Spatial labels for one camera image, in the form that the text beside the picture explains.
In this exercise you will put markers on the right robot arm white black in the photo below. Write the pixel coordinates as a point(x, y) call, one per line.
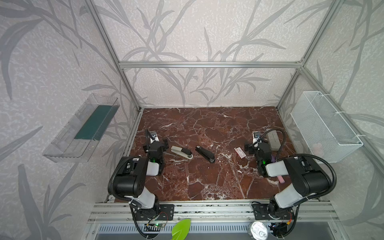
point(311, 176)

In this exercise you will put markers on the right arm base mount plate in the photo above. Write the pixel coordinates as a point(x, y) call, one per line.
point(271, 211)

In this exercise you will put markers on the purple pink hand rake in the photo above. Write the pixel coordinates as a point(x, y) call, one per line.
point(280, 178)

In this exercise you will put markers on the red white staples box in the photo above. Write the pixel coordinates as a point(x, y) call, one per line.
point(240, 152)

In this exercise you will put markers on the pink item in basket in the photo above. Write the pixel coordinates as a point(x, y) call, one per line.
point(318, 150)

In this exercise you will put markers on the black stapler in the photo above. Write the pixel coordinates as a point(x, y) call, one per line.
point(209, 156)

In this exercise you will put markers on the clear plastic wall tray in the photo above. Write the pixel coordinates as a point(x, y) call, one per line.
point(79, 138)

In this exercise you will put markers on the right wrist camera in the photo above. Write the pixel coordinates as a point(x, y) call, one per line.
point(256, 137)

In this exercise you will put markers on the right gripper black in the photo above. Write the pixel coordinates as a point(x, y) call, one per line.
point(256, 147)

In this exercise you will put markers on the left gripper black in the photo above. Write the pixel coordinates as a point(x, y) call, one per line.
point(153, 145)

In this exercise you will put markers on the green leaf sticker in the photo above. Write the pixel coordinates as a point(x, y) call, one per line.
point(181, 230)

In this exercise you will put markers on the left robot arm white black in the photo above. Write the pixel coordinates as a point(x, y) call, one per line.
point(127, 182)

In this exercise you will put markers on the white wire mesh basket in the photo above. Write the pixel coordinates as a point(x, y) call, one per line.
point(320, 122)

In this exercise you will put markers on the small green circuit board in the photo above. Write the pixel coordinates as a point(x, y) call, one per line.
point(155, 225)

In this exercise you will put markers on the round silver can lid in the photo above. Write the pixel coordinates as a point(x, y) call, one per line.
point(258, 231)

